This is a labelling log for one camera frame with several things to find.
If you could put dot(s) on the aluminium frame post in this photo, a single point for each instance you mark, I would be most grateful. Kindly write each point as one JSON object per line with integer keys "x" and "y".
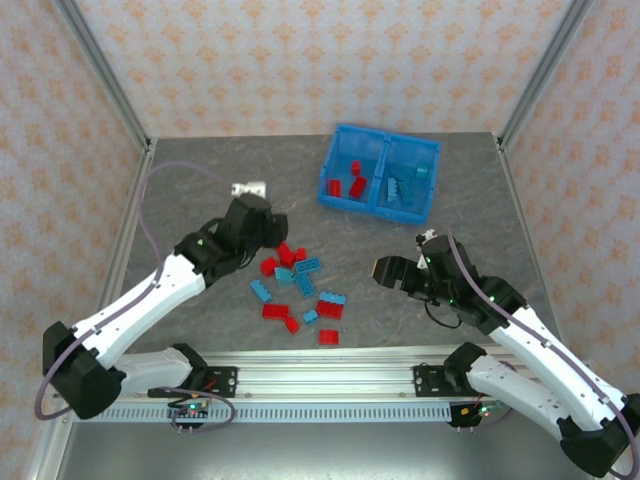
{"x": 106, "y": 75}
{"x": 541, "y": 75}

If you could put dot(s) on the long red lego brick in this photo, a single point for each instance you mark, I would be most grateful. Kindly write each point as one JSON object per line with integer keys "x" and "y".
{"x": 284, "y": 247}
{"x": 275, "y": 311}

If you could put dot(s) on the aluminium table side rail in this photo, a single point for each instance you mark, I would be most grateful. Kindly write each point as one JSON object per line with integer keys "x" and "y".
{"x": 141, "y": 175}
{"x": 512, "y": 175}

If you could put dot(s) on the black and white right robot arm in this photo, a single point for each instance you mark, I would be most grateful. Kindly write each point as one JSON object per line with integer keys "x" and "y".
{"x": 550, "y": 360}

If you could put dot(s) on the small red lego brick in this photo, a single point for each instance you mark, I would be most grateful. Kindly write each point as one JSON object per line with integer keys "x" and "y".
{"x": 292, "y": 325}
{"x": 355, "y": 167}
{"x": 300, "y": 254}

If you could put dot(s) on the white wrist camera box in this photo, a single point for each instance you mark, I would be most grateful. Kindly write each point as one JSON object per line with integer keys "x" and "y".
{"x": 426, "y": 236}
{"x": 250, "y": 189}

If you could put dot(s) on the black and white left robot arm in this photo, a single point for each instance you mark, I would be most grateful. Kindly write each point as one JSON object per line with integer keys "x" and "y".
{"x": 140, "y": 310}

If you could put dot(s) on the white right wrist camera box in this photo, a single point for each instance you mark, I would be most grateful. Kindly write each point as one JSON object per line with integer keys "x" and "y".
{"x": 426, "y": 236}

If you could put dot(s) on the grey metal panel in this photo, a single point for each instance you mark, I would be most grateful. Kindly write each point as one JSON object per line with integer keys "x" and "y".
{"x": 325, "y": 452}

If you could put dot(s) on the aluminium mounting rail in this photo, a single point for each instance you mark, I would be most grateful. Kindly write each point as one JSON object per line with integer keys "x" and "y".
{"x": 325, "y": 375}

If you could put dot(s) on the blue quarter-round lego brick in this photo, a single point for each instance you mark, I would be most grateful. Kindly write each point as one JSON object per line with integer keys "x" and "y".
{"x": 423, "y": 170}
{"x": 283, "y": 275}

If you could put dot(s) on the blue plastic bin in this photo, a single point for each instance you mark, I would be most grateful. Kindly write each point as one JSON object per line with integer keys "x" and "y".
{"x": 345, "y": 150}
{"x": 405, "y": 150}

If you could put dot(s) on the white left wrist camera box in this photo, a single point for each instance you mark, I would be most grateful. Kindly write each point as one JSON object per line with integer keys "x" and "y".
{"x": 250, "y": 189}

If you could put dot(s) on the small blue lego brick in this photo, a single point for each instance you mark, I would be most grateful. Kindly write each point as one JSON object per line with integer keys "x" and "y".
{"x": 310, "y": 316}

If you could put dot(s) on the small circuit board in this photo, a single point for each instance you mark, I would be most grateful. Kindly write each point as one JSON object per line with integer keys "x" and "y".
{"x": 484, "y": 411}
{"x": 192, "y": 411}

